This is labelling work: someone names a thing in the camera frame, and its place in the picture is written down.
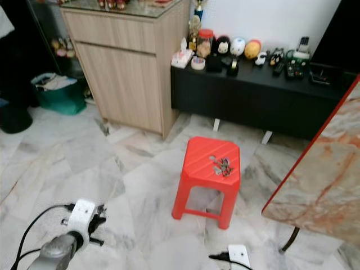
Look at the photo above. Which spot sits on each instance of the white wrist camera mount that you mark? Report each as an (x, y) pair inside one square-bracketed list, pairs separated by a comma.
[(82, 216), (239, 257)]

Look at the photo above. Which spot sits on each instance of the black fabric pouch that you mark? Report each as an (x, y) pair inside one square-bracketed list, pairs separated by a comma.
[(214, 64)]

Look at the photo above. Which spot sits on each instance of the white duck plush toy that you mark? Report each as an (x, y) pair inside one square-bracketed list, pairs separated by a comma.
[(238, 47)]

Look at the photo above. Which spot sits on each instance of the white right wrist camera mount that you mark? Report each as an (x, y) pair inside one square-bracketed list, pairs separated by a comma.
[(239, 257)]

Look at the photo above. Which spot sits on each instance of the black low console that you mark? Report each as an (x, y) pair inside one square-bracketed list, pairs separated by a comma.
[(247, 101)]

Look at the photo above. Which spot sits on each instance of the black round bin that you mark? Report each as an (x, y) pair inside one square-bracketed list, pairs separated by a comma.
[(14, 119)]

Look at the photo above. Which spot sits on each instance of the black television screen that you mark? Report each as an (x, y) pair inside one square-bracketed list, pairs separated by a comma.
[(340, 34)]

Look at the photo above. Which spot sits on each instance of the clear plastic snack jar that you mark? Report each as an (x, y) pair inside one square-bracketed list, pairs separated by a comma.
[(205, 45)]

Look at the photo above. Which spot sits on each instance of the small white black plush toy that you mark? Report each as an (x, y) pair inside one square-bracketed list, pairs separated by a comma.
[(261, 59)]

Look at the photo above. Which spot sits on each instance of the marble table with red edge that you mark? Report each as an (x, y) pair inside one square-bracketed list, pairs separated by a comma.
[(320, 180)]

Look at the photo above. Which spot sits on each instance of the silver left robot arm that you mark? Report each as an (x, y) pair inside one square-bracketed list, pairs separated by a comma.
[(56, 254)]

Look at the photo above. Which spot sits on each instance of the bunch of metal keys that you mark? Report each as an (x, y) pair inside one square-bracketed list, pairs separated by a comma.
[(223, 166)]

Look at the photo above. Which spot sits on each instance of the red plastic stool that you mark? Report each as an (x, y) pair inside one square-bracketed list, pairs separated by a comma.
[(202, 163)]

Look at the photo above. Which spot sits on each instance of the black mouse plush toy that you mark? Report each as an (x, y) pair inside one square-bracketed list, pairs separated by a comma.
[(221, 46)]

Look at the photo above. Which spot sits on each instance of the black electronic device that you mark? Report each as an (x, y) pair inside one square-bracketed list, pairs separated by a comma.
[(295, 70)]

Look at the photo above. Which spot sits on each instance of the black curved table leg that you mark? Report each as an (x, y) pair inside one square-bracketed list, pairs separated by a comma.
[(292, 239)]

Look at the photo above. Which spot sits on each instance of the black flat tray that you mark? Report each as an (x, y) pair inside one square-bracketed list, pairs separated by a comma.
[(322, 75)]

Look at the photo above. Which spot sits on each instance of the orange bear plush toy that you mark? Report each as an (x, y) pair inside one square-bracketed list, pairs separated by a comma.
[(252, 49)]

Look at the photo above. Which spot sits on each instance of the white pink tissue pack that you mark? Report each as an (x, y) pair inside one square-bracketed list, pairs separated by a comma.
[(181, 58)]

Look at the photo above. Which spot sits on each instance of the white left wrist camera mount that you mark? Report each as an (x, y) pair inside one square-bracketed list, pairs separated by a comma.
[(82, 216)]

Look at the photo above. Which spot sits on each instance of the light wooden cabinet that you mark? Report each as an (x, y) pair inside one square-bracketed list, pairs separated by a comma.
[(124, 84)]

